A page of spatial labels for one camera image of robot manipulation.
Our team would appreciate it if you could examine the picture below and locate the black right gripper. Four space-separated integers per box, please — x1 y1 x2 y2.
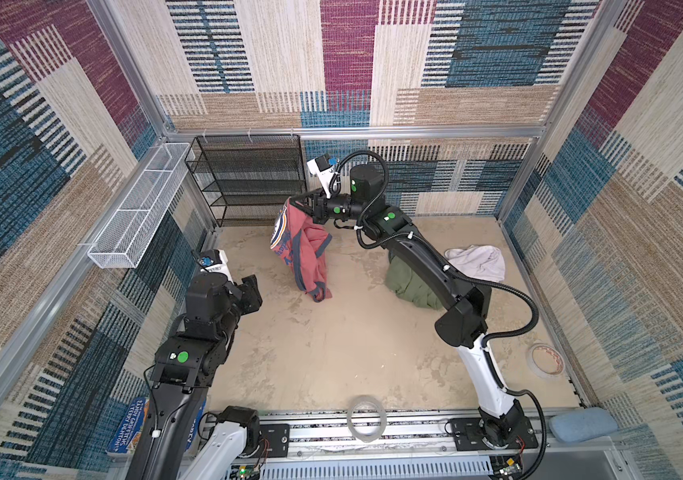
288 184 367 226

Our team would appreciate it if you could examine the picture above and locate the red patterned shirt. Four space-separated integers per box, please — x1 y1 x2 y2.
270 200 333 303

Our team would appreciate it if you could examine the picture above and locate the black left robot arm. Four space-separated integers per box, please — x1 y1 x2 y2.
127 272 263 479

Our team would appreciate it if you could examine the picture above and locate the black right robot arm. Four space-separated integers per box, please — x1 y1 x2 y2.
290 156 539 449

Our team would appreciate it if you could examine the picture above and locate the olive green cloth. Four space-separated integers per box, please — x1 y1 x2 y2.
385 252 443 310

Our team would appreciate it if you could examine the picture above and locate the white cloth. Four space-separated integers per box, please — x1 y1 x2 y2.
443 245 507 283

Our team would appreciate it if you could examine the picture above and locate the clear tape roll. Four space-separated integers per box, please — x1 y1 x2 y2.
345 395 389 444

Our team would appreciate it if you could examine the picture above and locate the white tape roll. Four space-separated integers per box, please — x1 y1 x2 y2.
527 343 565 379

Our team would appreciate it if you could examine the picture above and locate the blue grey sponge pad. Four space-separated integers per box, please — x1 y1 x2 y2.
549 407 619 443

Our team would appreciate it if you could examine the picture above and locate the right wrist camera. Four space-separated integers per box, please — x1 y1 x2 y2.
307 153 337 198

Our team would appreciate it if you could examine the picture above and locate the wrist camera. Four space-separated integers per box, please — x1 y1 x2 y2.
307 153 337 198
197 249 233 281

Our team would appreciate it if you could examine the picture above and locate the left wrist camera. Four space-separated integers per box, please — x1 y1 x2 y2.
197 249 233 281

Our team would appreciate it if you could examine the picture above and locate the black wire shelf rack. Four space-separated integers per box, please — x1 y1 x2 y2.
187 135 307 227

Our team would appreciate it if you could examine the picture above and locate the white wire mesh basket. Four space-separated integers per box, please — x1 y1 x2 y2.
88 143 192 269

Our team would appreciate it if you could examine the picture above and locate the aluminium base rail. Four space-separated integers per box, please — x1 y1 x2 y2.
223 409 621 479

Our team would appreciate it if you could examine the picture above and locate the black corrugated cable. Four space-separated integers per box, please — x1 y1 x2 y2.
328 149 549 480

